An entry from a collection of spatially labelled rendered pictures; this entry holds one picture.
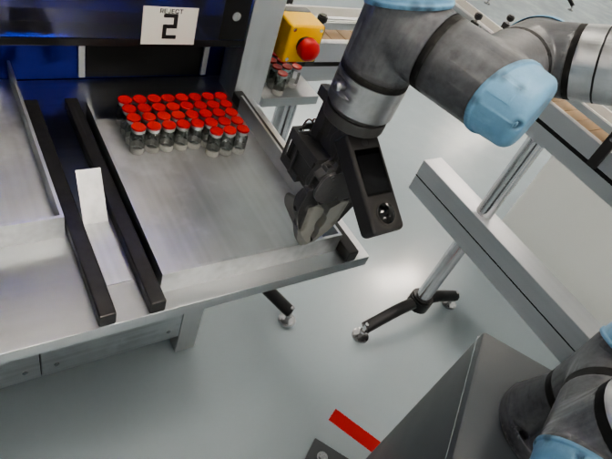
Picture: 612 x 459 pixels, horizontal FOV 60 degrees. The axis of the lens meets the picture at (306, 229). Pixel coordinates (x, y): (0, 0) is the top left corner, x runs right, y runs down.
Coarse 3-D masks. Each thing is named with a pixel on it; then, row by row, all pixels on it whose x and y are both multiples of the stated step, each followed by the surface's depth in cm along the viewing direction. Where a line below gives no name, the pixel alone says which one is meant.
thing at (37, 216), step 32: (0, 96) 79; (0, 128) 74; (32, 128) 71; (0, 160) 70; (32, 160) 71; (0, 192) 66; (32, 192) 68; (0, 224) 59; (32, 224) 61; (64, 224) 63
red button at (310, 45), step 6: (306, 42) 92; (312, 42) 92; (300, 48) 92; (306, 48) 92; (312, 48) 92; (318, 48) 93; (300, 54) 93; (306, 54) 92; (312, 54) 93; (318, 54) 94; (306, 60) 94
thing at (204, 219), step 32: (96, 128) 76; (256, 128) 89; (128, 160) 77; (160, 160) 79; (192, 160) 81; (224, 160) 83; (256, 160) 86; (128, 192) 68; (160, 192) 74; (192, 192) 76; (224, 192) 78; (256, 192) 80; (160, 224) 70; (192, 224) 72; (224, 224) 74; (256, 224) 76; (288, 224) 77; (160, 256) 67; (192, 256) 68; (224, 256) 70; (256, 256) 67; (288, 256) 71
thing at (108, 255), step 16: (80, 176) 65; (96, 176) 66; (80, 192) 66; (96, 192) 67; (96, 208) 67; (96, 224) 67; (96, 240) 65; (112, 240) 66; (96, 256) 64; (112, 256) 64; (112, 272) 63; (128, 272) 63
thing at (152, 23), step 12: (144, 12) 76; (156, 12) 77; (168, 12) 78; (180, 12) 79; (192, 12) 80; (144, 24) 77; (156, 24) 78; (168, 24) 79; (180, 24) 80; (192, 24) 81; (144, 36) 79; (156, 36) 80; (180, 36) 82; (192, 36) 83
